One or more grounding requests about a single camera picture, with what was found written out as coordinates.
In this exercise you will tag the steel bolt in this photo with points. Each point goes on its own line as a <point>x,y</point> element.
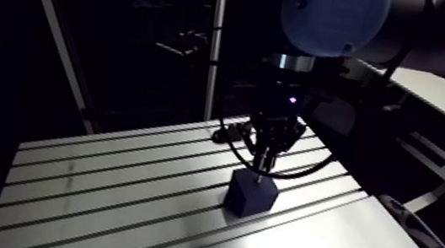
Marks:
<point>260,172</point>

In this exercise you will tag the grey metal post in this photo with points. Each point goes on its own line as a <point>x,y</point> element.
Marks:
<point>217,34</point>

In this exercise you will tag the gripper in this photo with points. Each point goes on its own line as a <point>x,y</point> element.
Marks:
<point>279,102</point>

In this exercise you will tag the slanted grey metal beam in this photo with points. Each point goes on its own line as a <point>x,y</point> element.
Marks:
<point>58,31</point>

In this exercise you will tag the black oval holder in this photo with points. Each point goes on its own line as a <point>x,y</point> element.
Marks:
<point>227,134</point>

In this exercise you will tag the white desk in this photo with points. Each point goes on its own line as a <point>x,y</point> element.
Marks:
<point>437,96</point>

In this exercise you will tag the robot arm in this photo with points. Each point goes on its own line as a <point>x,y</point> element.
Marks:
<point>333,17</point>

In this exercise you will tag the dark blue-grey block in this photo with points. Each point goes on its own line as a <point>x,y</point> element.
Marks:
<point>250,196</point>

